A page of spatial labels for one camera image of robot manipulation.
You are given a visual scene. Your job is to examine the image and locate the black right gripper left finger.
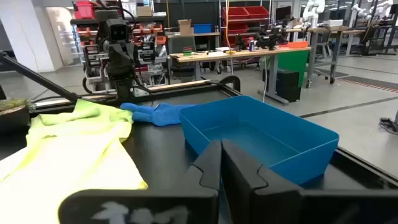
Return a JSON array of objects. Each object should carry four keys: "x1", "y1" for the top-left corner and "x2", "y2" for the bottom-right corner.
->
[{"x1": 58, "y1": 139, "x2": 222, "y2": 224}]

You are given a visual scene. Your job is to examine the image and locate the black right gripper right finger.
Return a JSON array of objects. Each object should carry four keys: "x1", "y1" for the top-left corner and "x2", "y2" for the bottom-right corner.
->
[{"x1": 221, "y1": 139, "x2": 398, "y2": 224}]

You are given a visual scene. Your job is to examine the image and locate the yellow microfiber towel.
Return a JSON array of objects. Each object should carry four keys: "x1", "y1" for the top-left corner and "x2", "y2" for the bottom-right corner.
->
[{"x1": 0, "y1": 132, "x2": 149, "y2": 224}]

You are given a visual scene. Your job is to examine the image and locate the blue microfiber towel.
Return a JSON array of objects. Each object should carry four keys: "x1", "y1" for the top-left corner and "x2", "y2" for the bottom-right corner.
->
[{"x1": 119, "y1": 101, "x2": 197, "y2": 127}]

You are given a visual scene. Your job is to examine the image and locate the green microfiber towel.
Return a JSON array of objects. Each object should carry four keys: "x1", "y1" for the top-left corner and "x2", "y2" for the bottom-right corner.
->
[{"x1": 26, "y1": 98, "x2": 135, "y2": 147}]

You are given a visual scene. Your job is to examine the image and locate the metal parts shelf rack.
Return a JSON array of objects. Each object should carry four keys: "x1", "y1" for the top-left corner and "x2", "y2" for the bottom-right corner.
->
[{"x1": 70, "y1": 0, "x2": 170, "y2": 94}]

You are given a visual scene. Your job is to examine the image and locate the small cardboard box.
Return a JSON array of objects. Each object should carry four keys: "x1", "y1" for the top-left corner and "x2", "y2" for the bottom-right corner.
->
[{"x1": 136, "y1": 5, "x2": 154, "y2": 17}]

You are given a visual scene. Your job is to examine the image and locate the red plastic crate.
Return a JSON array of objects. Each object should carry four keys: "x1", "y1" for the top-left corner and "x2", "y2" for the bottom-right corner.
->
[{"x1": 73, "y1": 0, "x2": 96, "y2": 20}]

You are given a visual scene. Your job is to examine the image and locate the plywood table board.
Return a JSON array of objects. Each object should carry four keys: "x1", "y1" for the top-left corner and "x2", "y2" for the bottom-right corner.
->
[{"x1": 34, "y1": 79, "x2": 212, "y2": 108}]

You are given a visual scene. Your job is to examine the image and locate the open cardboard box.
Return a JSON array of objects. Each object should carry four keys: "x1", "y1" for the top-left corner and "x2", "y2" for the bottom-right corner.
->
[{"x1": 177, "y1": 19, "x2": 193, "y2": 35}]

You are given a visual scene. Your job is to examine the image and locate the blue plastic bin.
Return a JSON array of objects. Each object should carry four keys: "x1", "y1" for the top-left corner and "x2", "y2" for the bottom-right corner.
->
[{"x1": 178, "y1": 95, "x2": 340, "y2": 187}]

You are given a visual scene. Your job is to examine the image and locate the blue storage box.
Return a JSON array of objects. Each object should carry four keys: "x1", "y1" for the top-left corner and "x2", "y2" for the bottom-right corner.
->
[{"x1": 193, "y1": 23, "x2": 213, "y2": 34}]

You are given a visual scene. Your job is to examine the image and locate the wooden workbench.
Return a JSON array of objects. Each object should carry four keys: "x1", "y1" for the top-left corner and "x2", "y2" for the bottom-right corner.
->
[
  {"x1": 306, "y1": 26, "x2": 367, "y2": 90},
  {"x1": 169, "y1": 45, "x2": 312, "y2": 105}
]

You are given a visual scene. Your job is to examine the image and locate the black computer tower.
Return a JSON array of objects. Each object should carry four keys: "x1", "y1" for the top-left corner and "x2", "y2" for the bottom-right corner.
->
[{"x1": 262, "y1": 68, "x2": 302, "y2": 103}]

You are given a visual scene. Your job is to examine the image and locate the red storage bin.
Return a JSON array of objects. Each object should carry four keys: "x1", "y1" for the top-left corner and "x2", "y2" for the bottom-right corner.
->
[
  {"x1": 244, "y1": 6, "x2": 270, "y2": 19},
  {"x1": 221, "y1": 6, "x2": 251, "y2": 21}
]

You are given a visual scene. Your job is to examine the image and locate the person's foot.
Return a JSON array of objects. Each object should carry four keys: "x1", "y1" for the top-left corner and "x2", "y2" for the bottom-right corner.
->
[{"x1": 378, "y1": 117, "x2": 398, "y2": 136}]

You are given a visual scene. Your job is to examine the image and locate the green plastic bin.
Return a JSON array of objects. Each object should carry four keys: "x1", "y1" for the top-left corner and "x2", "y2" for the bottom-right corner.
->
[{"x1": 275, "y1": 49, "x2": 310, "y2": 88}]

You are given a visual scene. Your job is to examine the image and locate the black hazard-striped floor mat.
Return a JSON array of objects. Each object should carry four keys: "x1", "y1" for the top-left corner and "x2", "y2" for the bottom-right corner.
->
[{"x1": 338, "y1": 75, "x2": 398, "y2": 94}]

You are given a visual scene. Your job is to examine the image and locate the orange tray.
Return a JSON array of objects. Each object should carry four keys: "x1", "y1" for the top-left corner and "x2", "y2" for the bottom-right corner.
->
[{"x1": 279, "y1": 40, "x2": 310, "y2": 49}]

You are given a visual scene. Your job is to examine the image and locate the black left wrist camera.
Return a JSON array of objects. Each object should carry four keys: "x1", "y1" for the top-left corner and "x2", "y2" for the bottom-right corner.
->
[{"x1": 106, "y1": 17, "x2": 131, "y2": 42}]

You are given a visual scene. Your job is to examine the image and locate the yellow hanging cable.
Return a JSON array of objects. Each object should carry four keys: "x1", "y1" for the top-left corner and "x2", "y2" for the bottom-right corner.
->
[{"x1": 224, "y1": 0, "x2": 234, "y2": 55}]

